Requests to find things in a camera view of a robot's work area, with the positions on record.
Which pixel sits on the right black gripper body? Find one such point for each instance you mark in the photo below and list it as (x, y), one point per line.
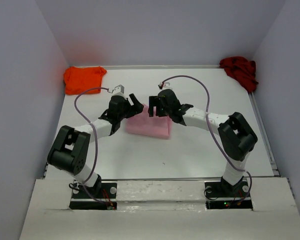
(157, 106)

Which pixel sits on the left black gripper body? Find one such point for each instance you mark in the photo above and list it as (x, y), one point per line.
(129, 107)

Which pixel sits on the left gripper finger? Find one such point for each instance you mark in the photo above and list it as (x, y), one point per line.
(134, 100)
(135, 110)

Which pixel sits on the pink t shirt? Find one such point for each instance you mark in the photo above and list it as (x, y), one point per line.
(142, 124)

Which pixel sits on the orange t shirt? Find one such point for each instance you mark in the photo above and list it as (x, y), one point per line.
(78, 79)

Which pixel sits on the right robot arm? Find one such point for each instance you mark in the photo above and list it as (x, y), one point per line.
(232, 134)

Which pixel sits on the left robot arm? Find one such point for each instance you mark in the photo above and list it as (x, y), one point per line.
(75, 150)

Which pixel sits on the dark red t shirt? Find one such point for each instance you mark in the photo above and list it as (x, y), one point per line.
(241, 70)

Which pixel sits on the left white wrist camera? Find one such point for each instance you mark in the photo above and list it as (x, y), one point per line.
(117, 90)

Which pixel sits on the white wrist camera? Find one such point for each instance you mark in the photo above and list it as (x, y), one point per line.
(165, 86)
(117, 90)

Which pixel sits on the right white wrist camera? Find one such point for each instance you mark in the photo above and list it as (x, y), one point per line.
(165, 86)

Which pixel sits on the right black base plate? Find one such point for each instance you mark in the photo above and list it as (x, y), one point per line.
(218, 199)

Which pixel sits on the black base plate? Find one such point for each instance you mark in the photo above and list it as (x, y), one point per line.
(103, 200)
(218, 199)

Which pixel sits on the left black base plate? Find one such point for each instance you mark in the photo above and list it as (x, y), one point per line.
(103, 200)

